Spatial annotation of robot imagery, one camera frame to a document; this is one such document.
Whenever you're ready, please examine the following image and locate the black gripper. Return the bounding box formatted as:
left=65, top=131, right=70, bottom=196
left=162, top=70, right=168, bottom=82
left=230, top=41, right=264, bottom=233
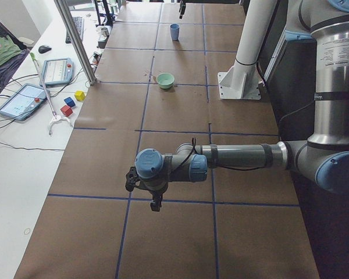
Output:
left=148, top=185, right=168, bottom=212

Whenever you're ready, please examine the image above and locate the blue plastic cup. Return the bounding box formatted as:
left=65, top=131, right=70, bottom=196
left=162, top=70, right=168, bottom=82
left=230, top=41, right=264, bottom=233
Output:
left=170, top=24, right=180, bottom=41

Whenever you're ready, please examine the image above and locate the mint green bowl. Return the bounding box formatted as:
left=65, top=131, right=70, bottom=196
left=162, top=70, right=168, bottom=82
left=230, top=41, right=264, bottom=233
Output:
left=156, top=73, right=175, bottom=90

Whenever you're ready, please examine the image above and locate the silver metal cup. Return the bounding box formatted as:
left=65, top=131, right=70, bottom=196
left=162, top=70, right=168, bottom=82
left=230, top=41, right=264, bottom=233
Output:
left=101, top=27, right=109, bottom=37

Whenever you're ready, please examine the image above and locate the white mounting pillar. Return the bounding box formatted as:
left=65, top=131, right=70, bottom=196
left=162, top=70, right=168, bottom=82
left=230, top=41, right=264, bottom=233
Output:
left=218, top=0, right=277, bottom=100

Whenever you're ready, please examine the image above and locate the black keyboard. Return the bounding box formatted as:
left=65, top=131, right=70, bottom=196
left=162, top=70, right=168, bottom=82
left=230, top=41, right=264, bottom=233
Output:
left=65, top=16, right=85, bottom=44

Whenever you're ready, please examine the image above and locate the red cube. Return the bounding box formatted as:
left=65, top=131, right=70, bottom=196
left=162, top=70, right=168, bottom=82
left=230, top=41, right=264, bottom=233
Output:
left=60, top=105, right=73, bottom=117

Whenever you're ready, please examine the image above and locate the grabber reach stick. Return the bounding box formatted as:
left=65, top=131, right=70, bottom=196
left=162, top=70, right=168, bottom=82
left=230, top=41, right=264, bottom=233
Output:
left=30, top=52, right=73, bottom=135

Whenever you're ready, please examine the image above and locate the yellow cube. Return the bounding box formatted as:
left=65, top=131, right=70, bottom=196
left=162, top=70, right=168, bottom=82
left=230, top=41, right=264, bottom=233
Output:
left=74, top=90, right=86, bottom=102

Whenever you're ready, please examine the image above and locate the blue cube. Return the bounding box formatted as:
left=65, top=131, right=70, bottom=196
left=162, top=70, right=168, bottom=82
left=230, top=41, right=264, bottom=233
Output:
left=64, top=97, right=76, bottom=108

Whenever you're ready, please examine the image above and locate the far teach pendant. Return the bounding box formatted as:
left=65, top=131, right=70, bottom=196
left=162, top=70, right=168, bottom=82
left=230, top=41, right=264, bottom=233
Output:
left=42, top=58, right=74, bottom=87

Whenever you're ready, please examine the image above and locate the teach pendant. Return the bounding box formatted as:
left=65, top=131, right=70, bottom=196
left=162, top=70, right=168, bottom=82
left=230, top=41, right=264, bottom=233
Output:
left=42, top=58, right=74, bottom=87
left=0, top=83, right=47, bottom=121

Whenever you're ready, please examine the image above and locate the black computer mouse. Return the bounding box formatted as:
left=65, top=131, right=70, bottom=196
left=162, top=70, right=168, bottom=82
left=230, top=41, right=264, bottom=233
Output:
left=38, top=45, right=52, bottom=54

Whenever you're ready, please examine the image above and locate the near teach pendant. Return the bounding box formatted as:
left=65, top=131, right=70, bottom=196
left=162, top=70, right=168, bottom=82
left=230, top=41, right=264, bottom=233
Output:
left=0, top=83, right=47, bottom=121

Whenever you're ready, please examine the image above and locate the seated person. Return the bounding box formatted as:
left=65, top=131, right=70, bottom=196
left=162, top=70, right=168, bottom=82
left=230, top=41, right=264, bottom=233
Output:
left=0, top=22, right=30, bottom=91

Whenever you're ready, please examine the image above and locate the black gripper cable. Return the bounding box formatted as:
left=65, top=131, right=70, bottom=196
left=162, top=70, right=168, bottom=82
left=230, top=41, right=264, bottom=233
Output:
left=168, top=137, right=268, bottom=175

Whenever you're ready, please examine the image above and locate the aluminium frame post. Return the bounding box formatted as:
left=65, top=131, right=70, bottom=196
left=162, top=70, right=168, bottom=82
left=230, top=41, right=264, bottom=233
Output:
left=54, top=0, right=97, bottom=85

